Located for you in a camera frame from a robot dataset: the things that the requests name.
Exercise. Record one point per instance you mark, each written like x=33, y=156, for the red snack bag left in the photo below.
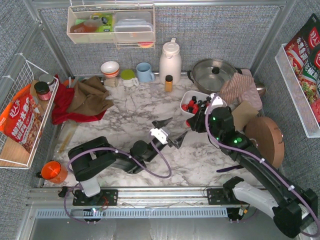
x=19, y=121

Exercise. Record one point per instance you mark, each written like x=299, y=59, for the white striped bowl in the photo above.
x=110, y=69

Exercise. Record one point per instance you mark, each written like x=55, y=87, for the small beige pepper jar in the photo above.
x=111, y=82

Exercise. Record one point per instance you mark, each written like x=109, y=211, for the pink striped towel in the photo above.
x=235, y=87

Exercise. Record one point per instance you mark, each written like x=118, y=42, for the tan cardboard sheet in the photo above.
x=242, y=114

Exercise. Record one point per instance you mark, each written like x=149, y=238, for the white thermos jug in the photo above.
x=170, y=62

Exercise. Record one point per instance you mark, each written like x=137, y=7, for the silver lidded jar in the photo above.
x=49, y=79

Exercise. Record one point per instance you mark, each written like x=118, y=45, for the blue mug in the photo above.
x=144, y=72

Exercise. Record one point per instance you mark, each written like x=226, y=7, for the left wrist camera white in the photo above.
x=161, y=134

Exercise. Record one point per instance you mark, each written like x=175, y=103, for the steel ladle bowl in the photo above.
x=261, y=88

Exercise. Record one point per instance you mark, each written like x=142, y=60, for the brown cloth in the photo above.
x=90, y=98

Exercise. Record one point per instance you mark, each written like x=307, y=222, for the orange ball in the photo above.
x=54, y=172

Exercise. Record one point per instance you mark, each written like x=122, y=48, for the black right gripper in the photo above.
x=198, y=120

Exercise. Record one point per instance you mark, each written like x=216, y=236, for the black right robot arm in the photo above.
x=292, y=208

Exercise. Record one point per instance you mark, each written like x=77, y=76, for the green lidded white cup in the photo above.
x=128, y=78

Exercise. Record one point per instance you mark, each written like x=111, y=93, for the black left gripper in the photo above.
x=169, y=137

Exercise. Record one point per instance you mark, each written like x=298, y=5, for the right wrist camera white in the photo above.
x=216, y=101

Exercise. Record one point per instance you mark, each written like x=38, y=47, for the red seasoning packet right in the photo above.
x=303, y=52

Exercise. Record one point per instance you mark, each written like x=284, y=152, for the pink silicone mould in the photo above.
x=250, y=100

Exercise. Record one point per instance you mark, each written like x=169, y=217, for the white wire basket left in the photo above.
x=12, y=154

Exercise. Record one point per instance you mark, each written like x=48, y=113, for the orange spice bottle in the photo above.
x=168, y=86

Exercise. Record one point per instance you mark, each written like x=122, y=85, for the green drink bottle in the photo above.
x=107, y=22

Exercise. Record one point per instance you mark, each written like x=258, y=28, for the purple spatula handle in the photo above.
x=227, y=169

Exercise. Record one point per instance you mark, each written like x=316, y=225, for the clear wall shelf bin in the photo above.
x=81, y=29

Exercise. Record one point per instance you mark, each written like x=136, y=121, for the red cloth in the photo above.
x=62, y=100

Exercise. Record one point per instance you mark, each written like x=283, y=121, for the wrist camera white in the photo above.
x=216, y=101
x=161, y=134

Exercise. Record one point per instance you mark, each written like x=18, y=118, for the white wire basket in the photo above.
x=302, y=107
x=12, y=154

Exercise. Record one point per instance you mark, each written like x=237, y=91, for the clear plastic food container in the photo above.
x=133, y=27

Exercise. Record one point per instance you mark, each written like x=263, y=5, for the steel pot with glass lid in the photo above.
x=209, y=75

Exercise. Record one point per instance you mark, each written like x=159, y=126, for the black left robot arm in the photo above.
x=87, y=160

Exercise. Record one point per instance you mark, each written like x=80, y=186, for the black capsule cluster top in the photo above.
x=193, y=98

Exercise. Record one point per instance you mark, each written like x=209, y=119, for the round wooden board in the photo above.
x=268, y=138

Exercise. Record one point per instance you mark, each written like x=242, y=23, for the white plastic storage basket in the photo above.
x=186, y=99

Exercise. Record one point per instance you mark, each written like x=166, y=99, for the dark lidded sauce jar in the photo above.
x=43, y=91

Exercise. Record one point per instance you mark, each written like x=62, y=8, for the red capsule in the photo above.
x=195, y=108
x=191, y=103
x=185, y=107

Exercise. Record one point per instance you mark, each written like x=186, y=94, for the white wire basket right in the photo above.
x=302, y=107

